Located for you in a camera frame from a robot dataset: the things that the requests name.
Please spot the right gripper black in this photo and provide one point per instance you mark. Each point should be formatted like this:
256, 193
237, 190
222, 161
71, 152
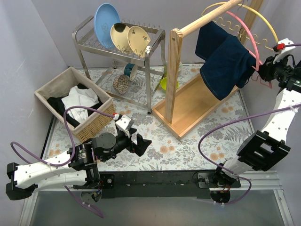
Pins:
263, 71

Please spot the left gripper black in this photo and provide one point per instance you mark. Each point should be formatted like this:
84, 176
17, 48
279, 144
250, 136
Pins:
134, 144

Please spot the dark blue denim skirt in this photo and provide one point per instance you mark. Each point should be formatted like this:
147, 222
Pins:
227, 62

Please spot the white cloth garment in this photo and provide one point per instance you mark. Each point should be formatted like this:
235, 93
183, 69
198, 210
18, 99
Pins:
80, 97

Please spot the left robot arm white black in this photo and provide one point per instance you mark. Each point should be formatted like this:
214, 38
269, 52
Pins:
76, 167

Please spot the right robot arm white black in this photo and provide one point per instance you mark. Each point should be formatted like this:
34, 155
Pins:
266, 147

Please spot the yellow wavy hanger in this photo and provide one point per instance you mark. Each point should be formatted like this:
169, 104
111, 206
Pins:
249, 19

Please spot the wooden clothes rack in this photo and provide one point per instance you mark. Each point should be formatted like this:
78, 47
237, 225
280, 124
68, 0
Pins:
186, 106

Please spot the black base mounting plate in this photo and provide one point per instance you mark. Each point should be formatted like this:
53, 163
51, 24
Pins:
169, 183

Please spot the patterned red bowl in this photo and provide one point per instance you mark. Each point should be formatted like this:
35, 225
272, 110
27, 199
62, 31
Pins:
121, 84

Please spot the lime green bowl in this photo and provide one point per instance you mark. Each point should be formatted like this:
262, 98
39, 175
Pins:
163, 83

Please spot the steel dish rack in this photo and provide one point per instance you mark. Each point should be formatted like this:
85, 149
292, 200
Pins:
89, 43

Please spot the floral table mat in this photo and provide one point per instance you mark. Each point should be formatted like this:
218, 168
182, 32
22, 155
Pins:
216, 139

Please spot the teal cup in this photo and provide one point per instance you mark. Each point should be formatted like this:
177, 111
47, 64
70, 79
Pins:
130, 70

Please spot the wicker laundry basket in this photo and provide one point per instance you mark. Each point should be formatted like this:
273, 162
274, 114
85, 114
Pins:
60, 87

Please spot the black cloth garment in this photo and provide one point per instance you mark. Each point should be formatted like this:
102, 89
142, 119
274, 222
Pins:
56, 103

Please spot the cream floral plate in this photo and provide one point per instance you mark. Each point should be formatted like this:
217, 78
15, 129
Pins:
138, 40

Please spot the cream plate dark spot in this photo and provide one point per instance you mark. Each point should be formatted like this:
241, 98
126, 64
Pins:
118, 33

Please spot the blue plate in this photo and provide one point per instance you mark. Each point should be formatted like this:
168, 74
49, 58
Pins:
105, 17

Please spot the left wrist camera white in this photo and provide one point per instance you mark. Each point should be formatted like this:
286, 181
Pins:
123, 123

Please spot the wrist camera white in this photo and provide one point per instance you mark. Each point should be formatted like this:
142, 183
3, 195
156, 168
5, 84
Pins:
283, 47
123, 123

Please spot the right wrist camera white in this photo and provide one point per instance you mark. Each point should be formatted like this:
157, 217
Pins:
283, 47

